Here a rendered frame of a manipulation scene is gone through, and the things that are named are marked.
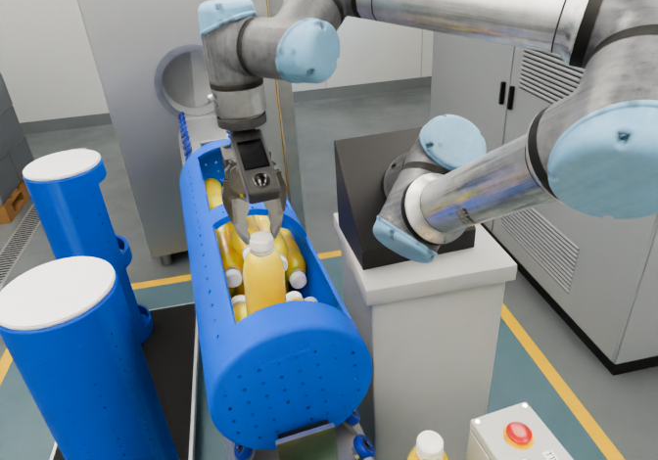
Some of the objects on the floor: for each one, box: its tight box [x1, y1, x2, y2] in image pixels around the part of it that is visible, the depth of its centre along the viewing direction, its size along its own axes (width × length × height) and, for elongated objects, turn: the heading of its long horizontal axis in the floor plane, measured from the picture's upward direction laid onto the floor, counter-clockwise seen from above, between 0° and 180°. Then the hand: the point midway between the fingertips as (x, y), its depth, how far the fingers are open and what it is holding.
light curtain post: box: [261, 0, 306, 234], centre depth 225 cm, size 6×6×170 cm
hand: (260, 236), depth 81 cm, fingers closed on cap, 4 cm apart
